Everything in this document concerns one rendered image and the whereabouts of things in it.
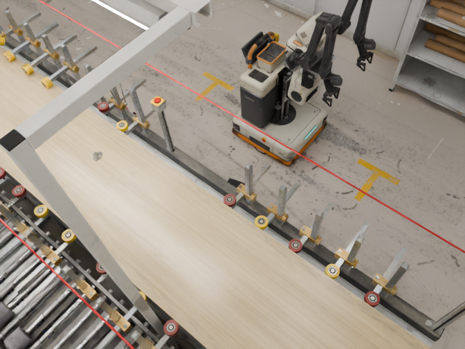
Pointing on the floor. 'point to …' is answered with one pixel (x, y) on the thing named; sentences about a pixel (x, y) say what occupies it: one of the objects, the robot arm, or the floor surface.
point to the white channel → (61, 102)
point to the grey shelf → (432, 64)
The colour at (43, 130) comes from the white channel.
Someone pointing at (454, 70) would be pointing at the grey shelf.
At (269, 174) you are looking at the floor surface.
